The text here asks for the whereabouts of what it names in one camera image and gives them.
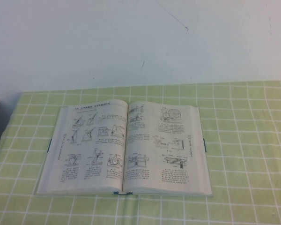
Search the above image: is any technical book with diagrams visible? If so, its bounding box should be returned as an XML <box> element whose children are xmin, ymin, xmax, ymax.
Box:
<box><xmin>35</xmin><ymin>98</ymin><xmax>213</xmax><ymax>197</ymax></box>

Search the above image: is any green white checked tablecloth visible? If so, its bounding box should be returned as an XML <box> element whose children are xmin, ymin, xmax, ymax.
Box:
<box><xmin>0</xmin><ymin>80</ymin><xmax>281</xmax><ymax>225</ymax></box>

